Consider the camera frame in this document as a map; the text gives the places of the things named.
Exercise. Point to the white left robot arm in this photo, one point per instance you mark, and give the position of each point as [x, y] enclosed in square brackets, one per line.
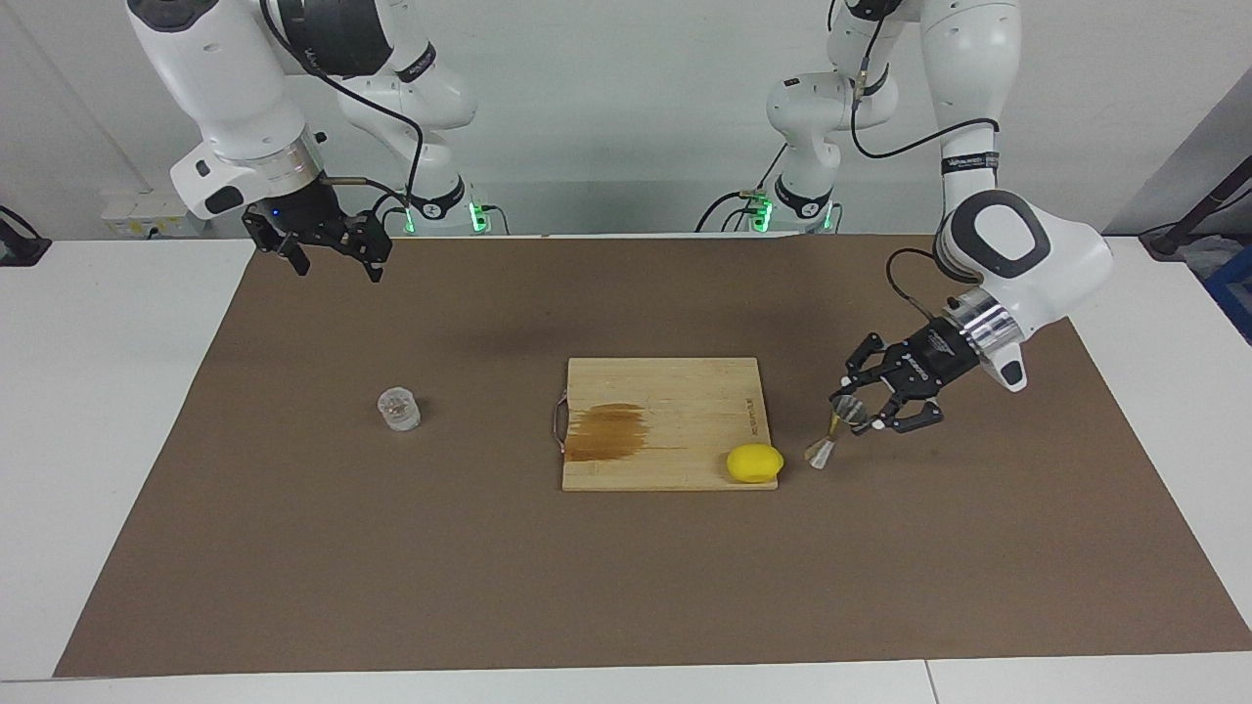
[1017, 244]

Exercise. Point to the yellow lemon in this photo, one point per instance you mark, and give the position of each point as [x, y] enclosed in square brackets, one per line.
[753, 463]

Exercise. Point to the black clamp mount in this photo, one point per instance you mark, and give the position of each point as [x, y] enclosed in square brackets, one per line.
[20, 244]

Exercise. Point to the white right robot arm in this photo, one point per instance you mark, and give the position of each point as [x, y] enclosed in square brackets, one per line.
[215, 78]

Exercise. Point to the brown table mat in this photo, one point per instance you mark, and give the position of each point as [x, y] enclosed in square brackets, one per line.
[587, 587]

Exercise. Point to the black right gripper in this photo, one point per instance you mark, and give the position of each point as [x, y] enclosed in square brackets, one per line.
[298, 210]

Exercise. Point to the bamboo cutting board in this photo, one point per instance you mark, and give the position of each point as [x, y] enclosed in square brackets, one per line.
[675, 430]

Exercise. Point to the white wall power strip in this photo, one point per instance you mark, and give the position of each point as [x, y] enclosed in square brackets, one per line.
[142, 215]

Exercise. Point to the small clear glass cup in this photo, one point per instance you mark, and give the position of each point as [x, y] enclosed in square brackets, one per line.
[399, 411]

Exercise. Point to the blue box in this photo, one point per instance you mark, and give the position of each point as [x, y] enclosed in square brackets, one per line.
[1234, 293]

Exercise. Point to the steel jigger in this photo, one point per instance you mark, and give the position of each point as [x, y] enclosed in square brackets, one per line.
[849, 411]

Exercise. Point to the black stand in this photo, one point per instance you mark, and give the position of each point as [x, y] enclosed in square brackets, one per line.
[1198, 210]

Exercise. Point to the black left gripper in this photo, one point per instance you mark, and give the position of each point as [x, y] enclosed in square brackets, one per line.
[929, 360]

